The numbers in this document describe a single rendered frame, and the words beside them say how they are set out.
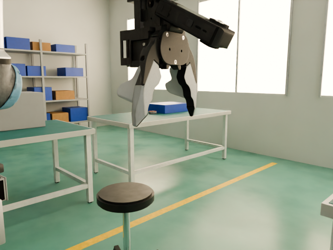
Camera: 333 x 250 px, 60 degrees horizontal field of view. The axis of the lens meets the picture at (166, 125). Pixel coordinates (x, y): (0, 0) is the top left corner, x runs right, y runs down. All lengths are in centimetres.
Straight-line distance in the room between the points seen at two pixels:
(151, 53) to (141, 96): 6
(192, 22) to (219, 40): 4
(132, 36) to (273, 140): 449
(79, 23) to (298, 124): 537
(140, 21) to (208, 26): 12
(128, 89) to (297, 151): 440
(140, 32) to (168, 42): 4
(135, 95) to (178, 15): 12
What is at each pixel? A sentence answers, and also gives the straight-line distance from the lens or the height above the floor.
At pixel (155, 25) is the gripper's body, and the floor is 130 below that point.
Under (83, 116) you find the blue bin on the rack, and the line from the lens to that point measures 688.
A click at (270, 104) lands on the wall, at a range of 481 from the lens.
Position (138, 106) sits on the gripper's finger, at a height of 118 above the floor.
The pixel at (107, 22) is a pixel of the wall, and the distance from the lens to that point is 797.
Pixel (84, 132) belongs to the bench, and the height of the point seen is 72.
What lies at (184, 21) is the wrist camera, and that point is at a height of 129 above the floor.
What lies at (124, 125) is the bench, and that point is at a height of 73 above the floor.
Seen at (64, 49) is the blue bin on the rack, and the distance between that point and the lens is 669.
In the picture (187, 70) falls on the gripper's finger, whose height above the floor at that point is 123.
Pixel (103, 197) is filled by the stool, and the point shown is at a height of 56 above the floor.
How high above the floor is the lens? 122
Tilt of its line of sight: 9 degrees down
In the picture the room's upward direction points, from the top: straight up
